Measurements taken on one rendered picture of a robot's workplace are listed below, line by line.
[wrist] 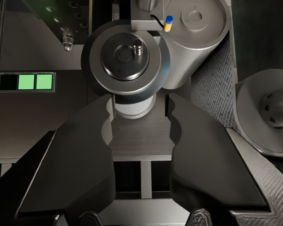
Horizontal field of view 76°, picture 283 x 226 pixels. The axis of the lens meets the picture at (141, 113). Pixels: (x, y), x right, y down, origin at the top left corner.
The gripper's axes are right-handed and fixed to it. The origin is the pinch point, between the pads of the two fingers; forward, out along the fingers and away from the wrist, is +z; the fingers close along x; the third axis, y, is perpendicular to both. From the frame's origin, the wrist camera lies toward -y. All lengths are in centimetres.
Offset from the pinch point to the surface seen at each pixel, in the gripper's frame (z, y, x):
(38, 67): 166, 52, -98
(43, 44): 182, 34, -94
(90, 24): 23.7, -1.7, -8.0
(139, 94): 15.4, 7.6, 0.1
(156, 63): 17.7, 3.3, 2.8
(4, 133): 37, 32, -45
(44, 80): 48, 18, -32
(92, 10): 25.6, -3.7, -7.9
